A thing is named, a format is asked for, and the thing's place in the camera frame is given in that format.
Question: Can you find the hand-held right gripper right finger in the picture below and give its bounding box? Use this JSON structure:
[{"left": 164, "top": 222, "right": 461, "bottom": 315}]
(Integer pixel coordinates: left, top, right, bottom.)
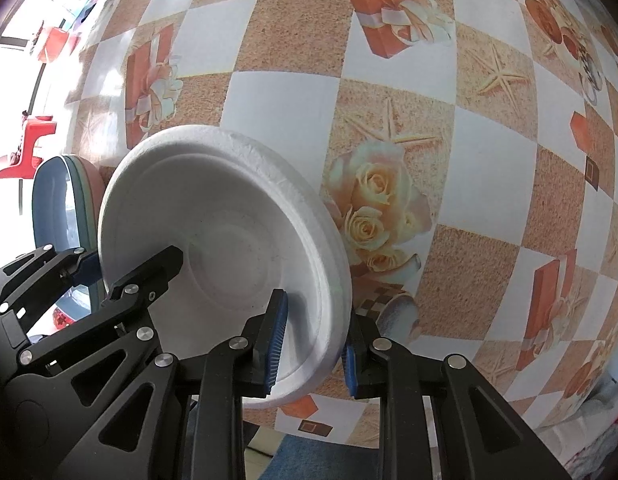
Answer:
[{"left": 341, "top": 312, "right": 572, "bottom": 480}]

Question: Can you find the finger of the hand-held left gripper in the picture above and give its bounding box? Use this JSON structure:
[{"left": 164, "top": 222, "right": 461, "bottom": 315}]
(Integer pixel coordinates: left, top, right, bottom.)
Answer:
[
  {"left": 4, "top": 246, "right": 184, "bottom": 426},
  {"left": 0, "top": 246, "right": 100, "bottom": 319}
]

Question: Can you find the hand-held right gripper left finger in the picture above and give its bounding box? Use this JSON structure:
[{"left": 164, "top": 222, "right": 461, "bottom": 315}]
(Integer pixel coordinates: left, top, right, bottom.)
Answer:
[{"left": 59, "top": 289, "right": 290, "bottom": 480}]

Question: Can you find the blue bowl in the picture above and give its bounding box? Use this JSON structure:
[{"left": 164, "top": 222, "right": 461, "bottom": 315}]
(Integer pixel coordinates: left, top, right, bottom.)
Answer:
[{"left": 32, "top": 156, "right": 97, "bottom": 323}]

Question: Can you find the white foam plate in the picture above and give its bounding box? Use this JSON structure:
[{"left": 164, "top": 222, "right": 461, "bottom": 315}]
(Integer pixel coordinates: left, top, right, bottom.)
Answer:
[{"left": 97, "top": 124, "right": 353, "bottom": 405}]

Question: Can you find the green bowl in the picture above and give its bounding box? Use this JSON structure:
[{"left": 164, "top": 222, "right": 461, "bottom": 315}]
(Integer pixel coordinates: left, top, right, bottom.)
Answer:
[{"left": 64, "top": 156, "right": 98, "bottom": 261}]

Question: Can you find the pink bowl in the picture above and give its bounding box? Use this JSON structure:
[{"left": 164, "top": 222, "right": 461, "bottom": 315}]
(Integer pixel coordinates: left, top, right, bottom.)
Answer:
[{"left": 75, "top": 156, "right": 108, "bottom": 221}]

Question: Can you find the blue cloth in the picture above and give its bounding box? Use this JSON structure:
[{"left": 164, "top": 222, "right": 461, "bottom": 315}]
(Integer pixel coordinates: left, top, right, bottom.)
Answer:
[{"left": 266, "top": 432, "right": 386, "bottom": 480}]

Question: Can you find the red plastic stool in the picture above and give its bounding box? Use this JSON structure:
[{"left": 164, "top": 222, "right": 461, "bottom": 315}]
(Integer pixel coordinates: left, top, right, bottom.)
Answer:
[
  {"left": 38, "top": 26, "right": 82, "bottom": 64},
  {"left": 0, "top": 112, "right": 58, "bottom": 181}
]

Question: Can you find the checked printed tablecloth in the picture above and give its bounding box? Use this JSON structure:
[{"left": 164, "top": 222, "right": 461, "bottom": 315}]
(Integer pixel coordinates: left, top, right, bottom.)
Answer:
[{"left": 64, "top": 0, "right": 618, "bottom": 448}]

